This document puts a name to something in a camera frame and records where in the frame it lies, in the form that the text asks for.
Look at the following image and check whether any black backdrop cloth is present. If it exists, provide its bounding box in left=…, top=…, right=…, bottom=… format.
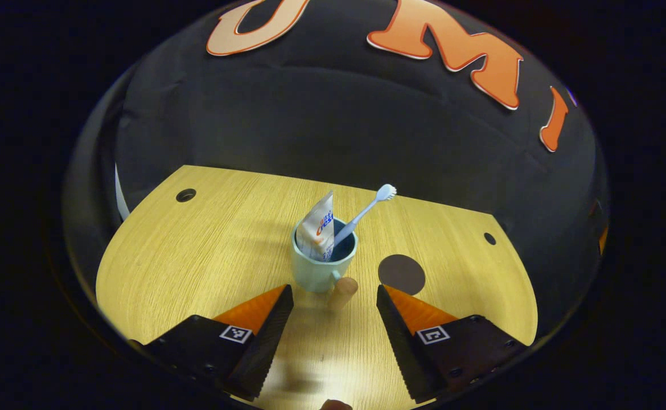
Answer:
left=63, top=0, right=612, bottom=337

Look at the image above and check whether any light wooden desktop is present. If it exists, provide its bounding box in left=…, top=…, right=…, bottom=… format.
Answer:
left=95, top=165, right=538, bottom=410

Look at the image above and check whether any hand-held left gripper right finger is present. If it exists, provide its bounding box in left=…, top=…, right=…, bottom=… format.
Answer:
left=376, top=284, right=528, bottom=405

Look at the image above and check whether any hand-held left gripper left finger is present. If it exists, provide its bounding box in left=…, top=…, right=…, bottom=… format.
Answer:
left=128, top=283, right=294, bottom=402

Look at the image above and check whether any pale green cup wooden handle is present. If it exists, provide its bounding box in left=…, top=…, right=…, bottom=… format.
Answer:
left=291, top=216, right=359, bottom=311

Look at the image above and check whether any white toothbrush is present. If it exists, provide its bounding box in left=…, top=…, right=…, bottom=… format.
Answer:
left=324, top=183, right=397, bottom=257

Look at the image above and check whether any white toothpaste tube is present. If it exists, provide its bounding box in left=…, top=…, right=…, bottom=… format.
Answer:
left=296, top=190, right=335, bottom=263

